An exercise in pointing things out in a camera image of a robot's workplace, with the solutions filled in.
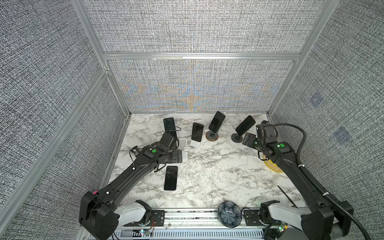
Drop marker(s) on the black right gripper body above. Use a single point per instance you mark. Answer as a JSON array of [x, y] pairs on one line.
[[258, 144]]

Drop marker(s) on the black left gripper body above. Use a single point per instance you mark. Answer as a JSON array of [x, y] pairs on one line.
[[169, 155]]

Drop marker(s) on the black phone grey stand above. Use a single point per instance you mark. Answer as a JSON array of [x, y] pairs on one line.
[[245, 125]]

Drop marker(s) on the black phone front white stand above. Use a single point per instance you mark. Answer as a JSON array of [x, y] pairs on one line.
[[171, 178]]

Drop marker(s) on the black phone white stand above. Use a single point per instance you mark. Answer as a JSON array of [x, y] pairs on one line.
[[197, 132], [171, 178]]

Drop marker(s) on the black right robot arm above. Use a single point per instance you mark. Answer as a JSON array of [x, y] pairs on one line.
[[326, 218]]

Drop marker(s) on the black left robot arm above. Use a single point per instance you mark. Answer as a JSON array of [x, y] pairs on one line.
[[101, 212]]

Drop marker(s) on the grey round base phone stand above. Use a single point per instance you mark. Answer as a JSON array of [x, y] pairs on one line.
[[236, 138]]

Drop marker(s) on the black phone wooden base stand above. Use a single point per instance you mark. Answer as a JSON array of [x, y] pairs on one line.
[[217, 122]]

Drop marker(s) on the yellow rimmed wooden bowl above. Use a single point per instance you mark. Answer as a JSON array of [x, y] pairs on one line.
[[271, 165]]

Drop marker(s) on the black thin stick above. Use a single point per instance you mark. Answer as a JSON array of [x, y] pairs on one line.
[[290, 200]]

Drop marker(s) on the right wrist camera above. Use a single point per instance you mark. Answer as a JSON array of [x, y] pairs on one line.
[[266, 133]]

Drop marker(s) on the aluminium front rail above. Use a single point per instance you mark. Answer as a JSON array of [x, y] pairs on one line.
[[186, 224]]

